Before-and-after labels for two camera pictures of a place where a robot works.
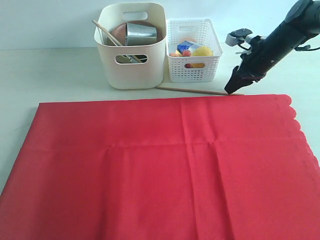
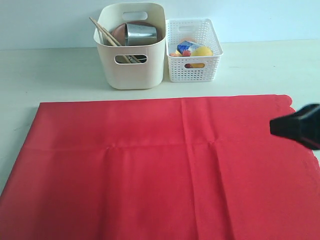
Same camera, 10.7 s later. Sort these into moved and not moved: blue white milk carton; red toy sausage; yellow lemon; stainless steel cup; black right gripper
Moved: black right gripper
Not moved: blue white milk carton; red toy sausage; stainless steel cup; yellow lemon
